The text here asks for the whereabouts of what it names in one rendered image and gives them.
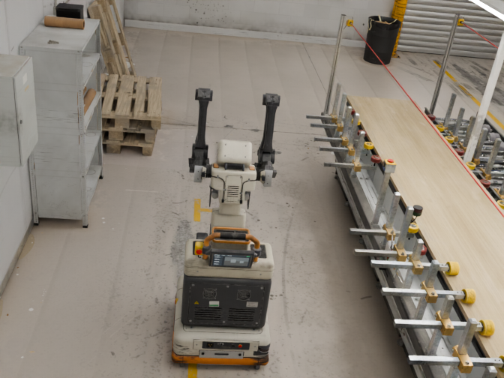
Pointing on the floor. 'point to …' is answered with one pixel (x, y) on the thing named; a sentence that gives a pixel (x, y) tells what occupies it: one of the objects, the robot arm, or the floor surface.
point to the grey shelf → (65, 120)
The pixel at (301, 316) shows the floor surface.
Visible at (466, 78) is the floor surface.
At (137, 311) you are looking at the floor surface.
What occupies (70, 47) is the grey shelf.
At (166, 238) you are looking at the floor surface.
